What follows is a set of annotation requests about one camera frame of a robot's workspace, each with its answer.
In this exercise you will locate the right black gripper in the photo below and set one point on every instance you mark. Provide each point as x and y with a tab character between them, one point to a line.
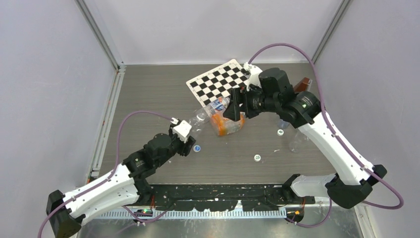
232	111

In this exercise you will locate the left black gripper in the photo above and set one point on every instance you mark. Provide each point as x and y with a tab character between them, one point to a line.
184	147

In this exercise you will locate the blue white bottle cap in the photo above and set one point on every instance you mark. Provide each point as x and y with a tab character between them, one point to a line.
196	148

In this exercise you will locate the clear bottle blue label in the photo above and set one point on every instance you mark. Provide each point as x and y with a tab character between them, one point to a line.
218	105

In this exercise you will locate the clear plastic bottle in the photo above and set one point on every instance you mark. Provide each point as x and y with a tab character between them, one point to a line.
197	124

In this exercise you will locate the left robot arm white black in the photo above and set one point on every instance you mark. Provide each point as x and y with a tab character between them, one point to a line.
124	185

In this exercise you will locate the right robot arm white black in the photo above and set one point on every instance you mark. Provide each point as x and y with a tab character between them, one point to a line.
351	183

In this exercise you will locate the orange crushed plastic bottle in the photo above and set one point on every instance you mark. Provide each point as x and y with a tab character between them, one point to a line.
224	126

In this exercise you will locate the upright bottle white red cap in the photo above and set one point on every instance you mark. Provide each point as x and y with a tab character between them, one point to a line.
281	124

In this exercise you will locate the black white chessboard mat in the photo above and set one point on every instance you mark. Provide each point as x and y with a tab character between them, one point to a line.
217	82

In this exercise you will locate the white green cap front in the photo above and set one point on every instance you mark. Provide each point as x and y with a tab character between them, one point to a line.
257	158

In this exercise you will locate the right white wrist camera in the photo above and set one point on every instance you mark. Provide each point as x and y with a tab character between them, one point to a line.
253	76

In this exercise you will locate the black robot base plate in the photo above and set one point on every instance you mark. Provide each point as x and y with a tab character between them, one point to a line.
223	197

